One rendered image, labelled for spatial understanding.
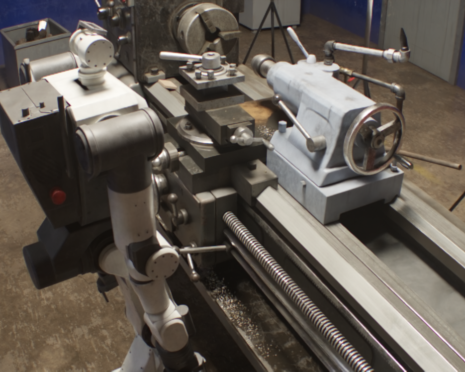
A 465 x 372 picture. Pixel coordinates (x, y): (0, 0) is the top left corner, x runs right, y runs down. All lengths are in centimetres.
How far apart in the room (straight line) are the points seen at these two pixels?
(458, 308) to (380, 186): 45
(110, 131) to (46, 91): 26
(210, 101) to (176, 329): 81
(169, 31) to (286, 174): 105
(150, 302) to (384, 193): 84
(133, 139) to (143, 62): 157
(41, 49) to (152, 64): 201
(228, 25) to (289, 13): 387
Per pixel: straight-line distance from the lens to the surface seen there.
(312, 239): 163
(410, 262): 179
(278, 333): 194
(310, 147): 166
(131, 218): 112
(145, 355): 176
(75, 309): 266
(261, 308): 203
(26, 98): 124
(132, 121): 105
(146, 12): 253
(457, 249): 169
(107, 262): 139
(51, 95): 122
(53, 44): 451
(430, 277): 176
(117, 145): 103
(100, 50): 118
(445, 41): 539
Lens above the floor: 183
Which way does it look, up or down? 34 degrees down
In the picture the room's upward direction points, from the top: straight up
